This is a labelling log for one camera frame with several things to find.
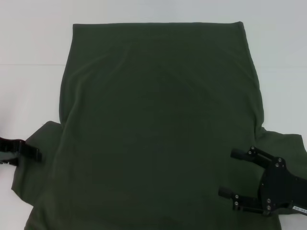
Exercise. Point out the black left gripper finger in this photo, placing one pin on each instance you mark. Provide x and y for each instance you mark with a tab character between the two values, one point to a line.
26	149
10	162

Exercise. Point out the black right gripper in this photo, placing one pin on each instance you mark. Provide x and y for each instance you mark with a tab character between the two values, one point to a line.
280	187

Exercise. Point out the dark green shirt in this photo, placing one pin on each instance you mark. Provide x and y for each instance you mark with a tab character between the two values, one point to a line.
163	95

